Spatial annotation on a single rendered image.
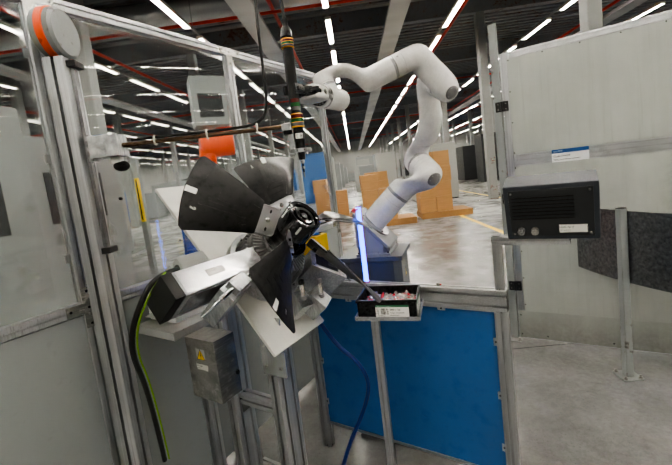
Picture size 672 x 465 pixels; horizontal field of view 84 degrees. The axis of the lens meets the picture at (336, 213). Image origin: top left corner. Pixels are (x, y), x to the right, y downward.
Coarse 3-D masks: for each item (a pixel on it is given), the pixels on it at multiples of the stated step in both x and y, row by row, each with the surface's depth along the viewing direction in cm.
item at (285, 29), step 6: (282, 18) 120; (282, 24) 120; (282, 30) 120; (288, 30) 120; (282, 36) 122; (288, 36) 123; (294, 132) 123; (300, 132) 123; (294, 138) 124; (300, 138) 123; (300, 144) 123; (300, 156) 124
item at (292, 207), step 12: (288, 204) 116; (300, 204) 119; (288, 216) 113; (300, 216) 116; (312, 216) 119; (276, 228) 120; (288, 228) 113; (312, 228) 114; (276, 240) 117; (300, 240) 115; (300, 252) 120
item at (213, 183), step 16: (208, 160) 107; (192, 176) 103; (208, 176) 105; (224, 176) 108; (208, 192) 104; (224, 192) 107; (240, 192) 109; (208, 208) 104; (224, 208) 106; (240, 208) 109; (256, 208) 112; (192, 224) 101; (208, 224) 103; (224, 224) 106; (240, 224) 109; (256, 224) 112
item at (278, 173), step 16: (256, 160) 138; (272, 160) 139; (288, 160) 140; (240, 176) 133; (256, 176) 133; (272, 176) 132; (288, 176) 132; (256, 192) 129; (272, 192) 127; (288, 192) 127
